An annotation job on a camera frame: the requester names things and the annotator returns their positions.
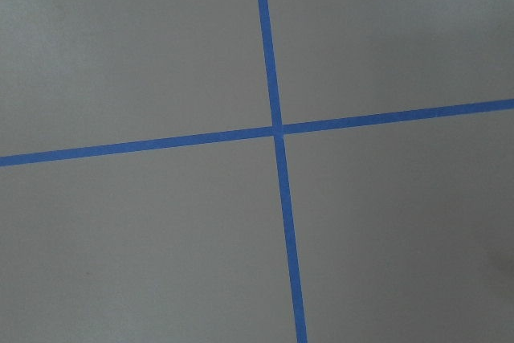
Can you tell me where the blue tape line lengthwise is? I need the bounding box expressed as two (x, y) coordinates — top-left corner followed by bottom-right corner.
(258, 0), (308, 343)

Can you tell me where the blue tape line crosswise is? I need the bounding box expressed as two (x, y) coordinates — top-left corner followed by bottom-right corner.
(1, 99), (513, 167)

